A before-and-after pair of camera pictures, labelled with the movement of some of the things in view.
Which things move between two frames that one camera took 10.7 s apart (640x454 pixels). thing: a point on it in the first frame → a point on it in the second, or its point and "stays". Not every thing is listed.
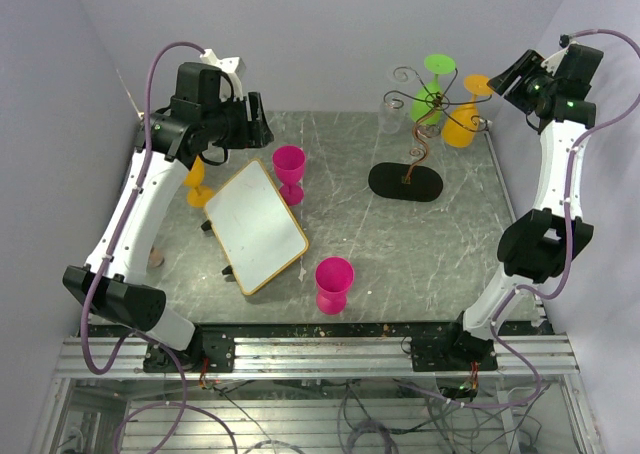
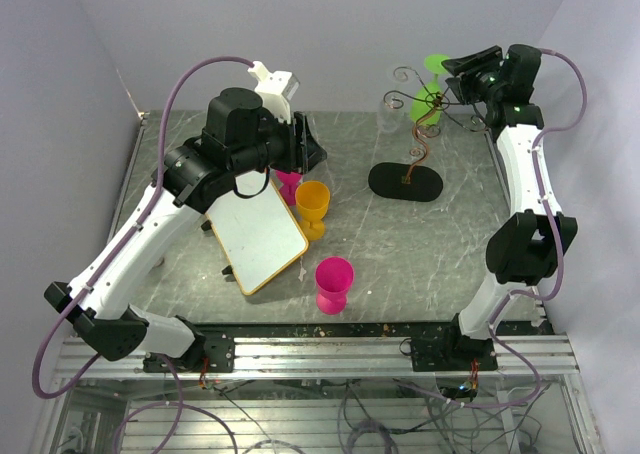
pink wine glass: [289, 163] stays
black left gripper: [254, 134] → [303, 152]
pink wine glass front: [333, 277] stays
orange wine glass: [454, 134] → [312, 201]
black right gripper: [529, 65] → [468, 69]
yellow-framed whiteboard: [256, 226] stays
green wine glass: [426, 105] stays
